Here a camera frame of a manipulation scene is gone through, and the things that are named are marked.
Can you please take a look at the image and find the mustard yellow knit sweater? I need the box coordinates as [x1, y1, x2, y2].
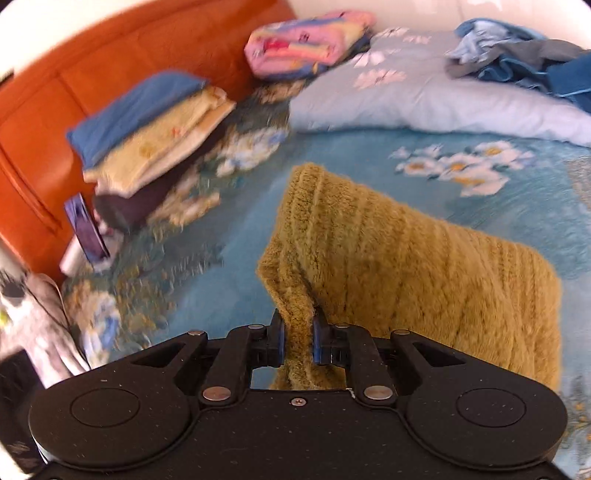
[257, 163, 561, 390]

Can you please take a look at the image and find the teal floral bed blanket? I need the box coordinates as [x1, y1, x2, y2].
[66, 84, 590, 479]

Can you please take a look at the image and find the purple phone box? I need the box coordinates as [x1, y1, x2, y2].
[64, 193, 110, 265]

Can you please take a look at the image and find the stack of folded linens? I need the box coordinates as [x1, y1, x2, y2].
[66, 68, 240, 232]

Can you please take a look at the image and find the light blue floral duvet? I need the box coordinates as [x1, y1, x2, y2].
[290, 27, 590, 147]

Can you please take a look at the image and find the pink floral folded blanket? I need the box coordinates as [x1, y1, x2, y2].
[245, 10, 377, 82]

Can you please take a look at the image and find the orange wooden headboard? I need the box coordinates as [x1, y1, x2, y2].
[1, 0, 294, 281]

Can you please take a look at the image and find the blue fleece jacket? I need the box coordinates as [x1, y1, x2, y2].
[446, 18, 590, 112]

